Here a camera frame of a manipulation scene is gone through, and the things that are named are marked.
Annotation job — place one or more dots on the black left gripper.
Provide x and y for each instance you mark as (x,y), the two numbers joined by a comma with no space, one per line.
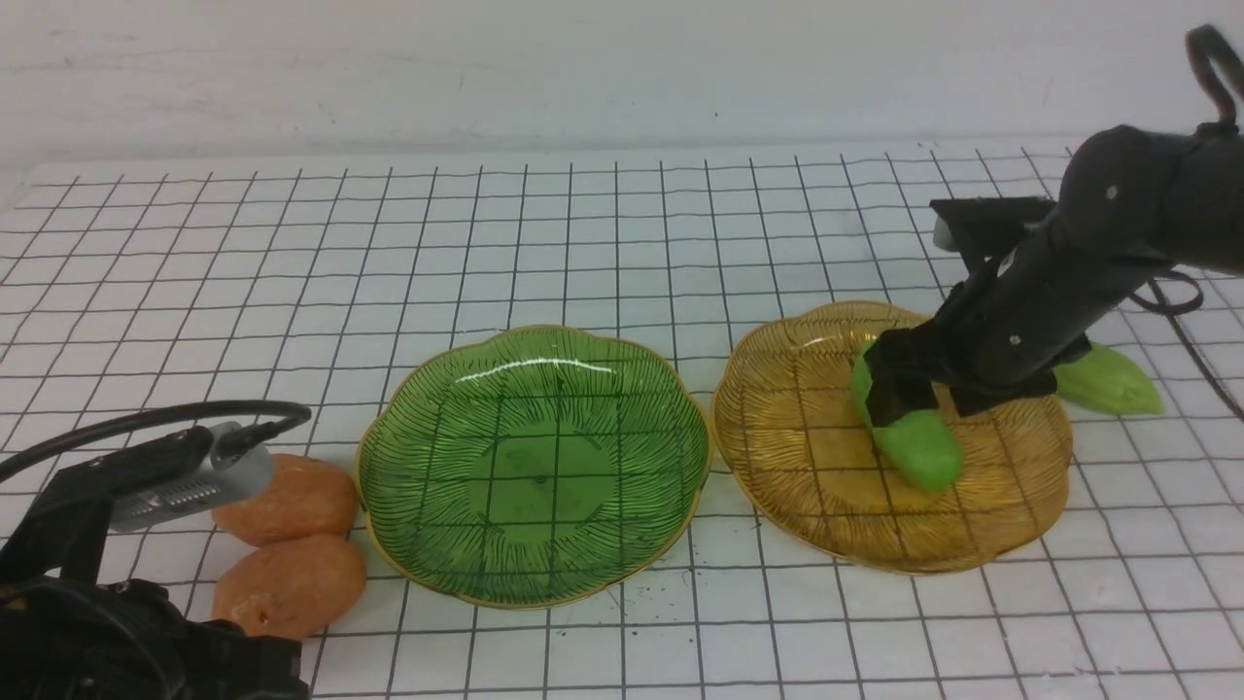
(67,636)

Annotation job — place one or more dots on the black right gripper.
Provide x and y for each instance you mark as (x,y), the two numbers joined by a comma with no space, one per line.
(995,337)

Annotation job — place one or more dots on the green gourd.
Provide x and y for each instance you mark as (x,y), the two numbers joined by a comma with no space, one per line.
(919,445)

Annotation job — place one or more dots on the green gourd one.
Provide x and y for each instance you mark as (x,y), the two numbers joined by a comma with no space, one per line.
(1107,382)

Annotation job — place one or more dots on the orange potato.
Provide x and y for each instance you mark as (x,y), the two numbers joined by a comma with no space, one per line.
(306,497)
(292,589)

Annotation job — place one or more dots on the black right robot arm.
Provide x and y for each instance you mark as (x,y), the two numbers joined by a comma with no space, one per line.
(1132,205)

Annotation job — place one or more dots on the amber ribbed glass plate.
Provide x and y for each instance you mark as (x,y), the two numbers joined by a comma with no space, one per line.
(784,420)

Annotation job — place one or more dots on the green ribbed glass plate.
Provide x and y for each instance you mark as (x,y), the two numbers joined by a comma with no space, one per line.
(533,468)

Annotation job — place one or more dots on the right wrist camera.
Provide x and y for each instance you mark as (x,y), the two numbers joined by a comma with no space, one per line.
(980,228)

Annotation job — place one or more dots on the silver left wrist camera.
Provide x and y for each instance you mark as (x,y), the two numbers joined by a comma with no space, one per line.
(185,481)

